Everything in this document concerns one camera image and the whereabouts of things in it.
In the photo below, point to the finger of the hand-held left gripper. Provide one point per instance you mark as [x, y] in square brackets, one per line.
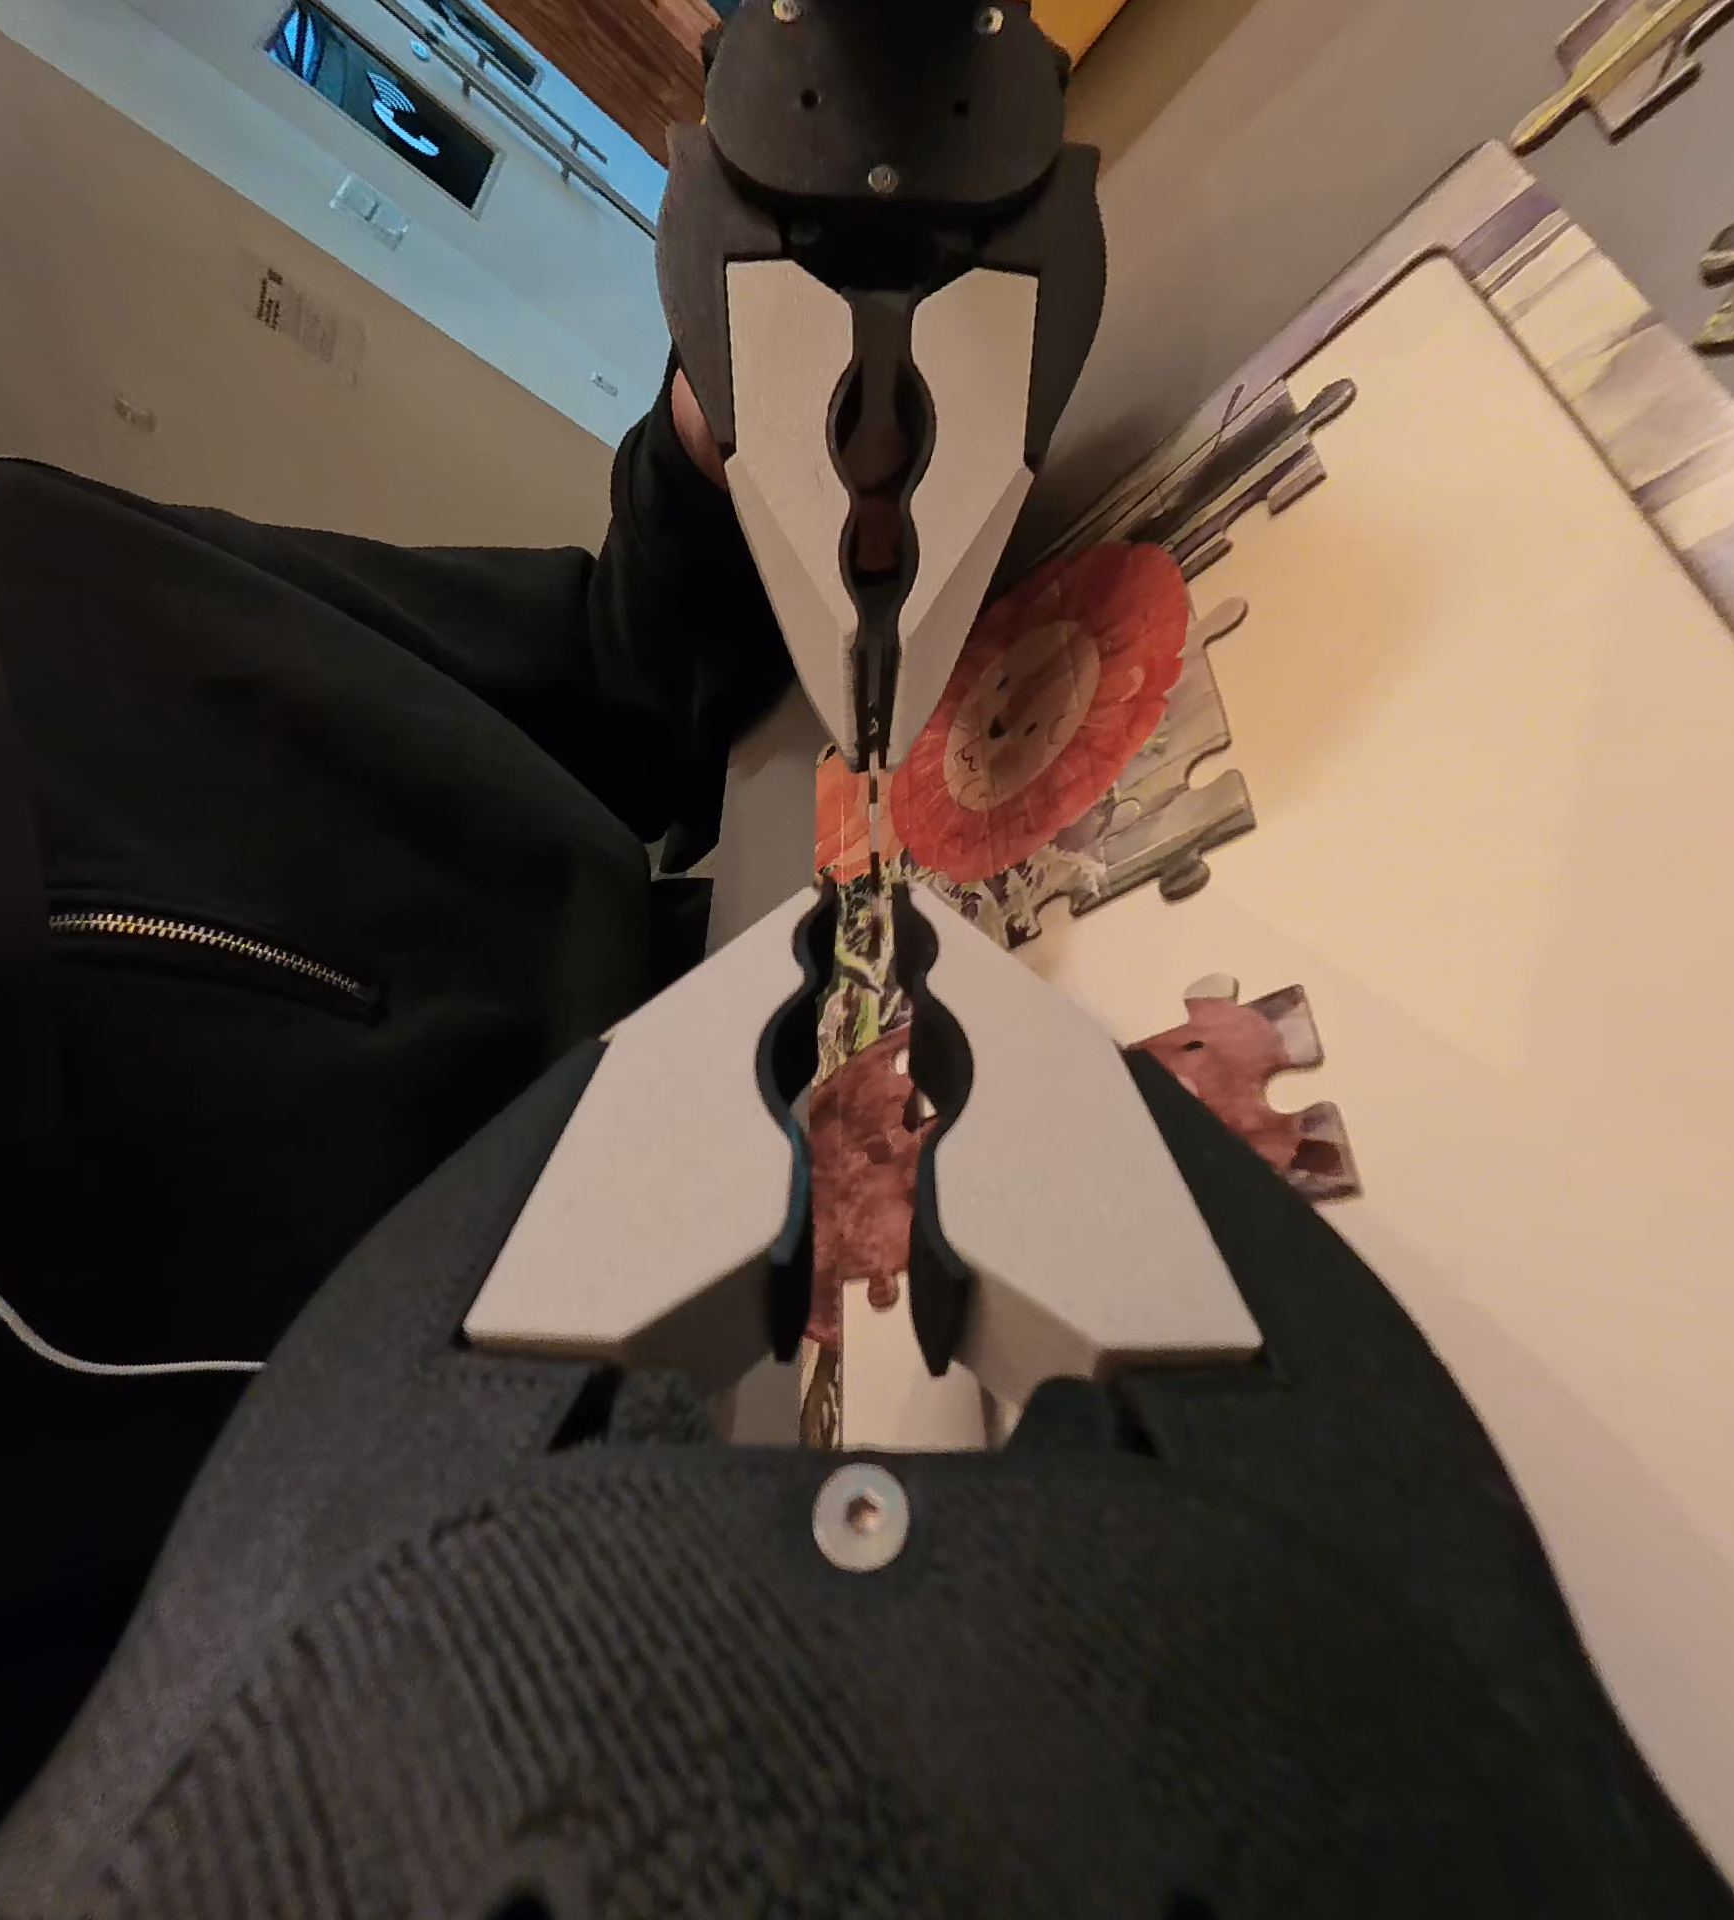
[784, 450]
[981, 434]

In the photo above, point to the person's left hand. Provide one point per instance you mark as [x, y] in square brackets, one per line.
[699, 432]

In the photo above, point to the dark wall window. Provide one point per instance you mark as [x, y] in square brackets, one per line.
[386, 104]

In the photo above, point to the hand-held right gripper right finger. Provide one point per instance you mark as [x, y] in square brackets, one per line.
[1093, 1200]

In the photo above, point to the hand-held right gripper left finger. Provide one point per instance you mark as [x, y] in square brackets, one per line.
[627, 1200]

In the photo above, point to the joined brown bear puzzle section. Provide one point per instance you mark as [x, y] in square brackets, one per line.
[1257, 1081]

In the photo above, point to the lion jigsaw puzzle board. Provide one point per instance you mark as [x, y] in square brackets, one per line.
[1482, 901]

